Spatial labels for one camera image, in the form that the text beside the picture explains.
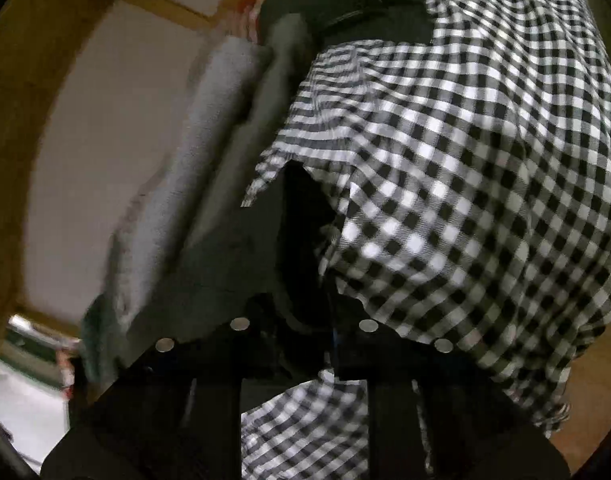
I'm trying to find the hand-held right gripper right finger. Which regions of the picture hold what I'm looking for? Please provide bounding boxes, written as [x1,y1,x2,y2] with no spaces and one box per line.
[333,316,572,480]

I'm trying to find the wooden frame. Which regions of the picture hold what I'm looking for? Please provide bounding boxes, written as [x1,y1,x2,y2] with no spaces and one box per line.
[0,0,281,361]

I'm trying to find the dark garment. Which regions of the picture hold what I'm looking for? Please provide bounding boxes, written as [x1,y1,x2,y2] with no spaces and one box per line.
[125,0,436,391]

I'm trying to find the olive grey cloth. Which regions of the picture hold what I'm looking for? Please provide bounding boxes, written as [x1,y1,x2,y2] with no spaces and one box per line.
[190,12,313,241]

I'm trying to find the grey fuzzy towel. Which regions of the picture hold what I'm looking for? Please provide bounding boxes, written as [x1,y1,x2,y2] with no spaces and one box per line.
[102,35,273,331]

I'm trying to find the teal cloth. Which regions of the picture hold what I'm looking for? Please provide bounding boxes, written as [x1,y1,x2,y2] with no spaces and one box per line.
[80,295,133,391]

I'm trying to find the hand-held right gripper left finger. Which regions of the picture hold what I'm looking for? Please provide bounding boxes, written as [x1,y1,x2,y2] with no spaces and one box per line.
[40,310,288,480]

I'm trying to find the black white checked shirt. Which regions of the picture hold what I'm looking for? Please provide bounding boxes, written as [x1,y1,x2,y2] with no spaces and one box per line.
[240,0,611,480]

